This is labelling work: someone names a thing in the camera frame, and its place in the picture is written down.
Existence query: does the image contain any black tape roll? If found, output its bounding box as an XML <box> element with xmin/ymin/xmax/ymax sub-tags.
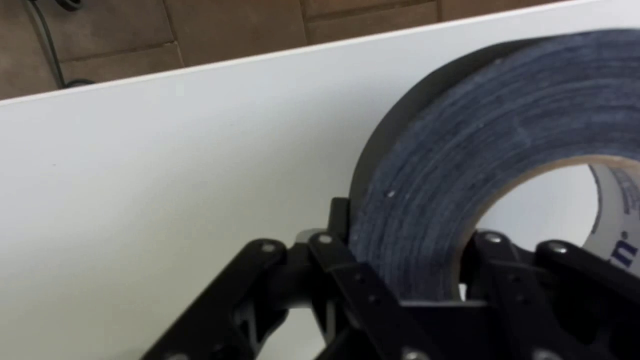
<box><xmin>346</xmin><ymin>25</ymin><xmax>640</xmax><ymax>305</ymax></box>

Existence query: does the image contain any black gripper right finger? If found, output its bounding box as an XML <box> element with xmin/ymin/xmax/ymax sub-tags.
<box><xmin>460</xmin><ymin>227</ymin><xmax>640</xmax><ymax>360</ymax></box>

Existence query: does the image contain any black floor cable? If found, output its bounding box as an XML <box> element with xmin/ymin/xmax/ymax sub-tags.
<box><xmin>25</xmin><ymin>0</ymin><xmax>96</xmax><ymax>90</ymax></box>

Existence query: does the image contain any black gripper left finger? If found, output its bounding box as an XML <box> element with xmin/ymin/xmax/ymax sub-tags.
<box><xmin>140</xmin><ymin>195</ymin><xmax>404</xmax><ymax>360</ymax></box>

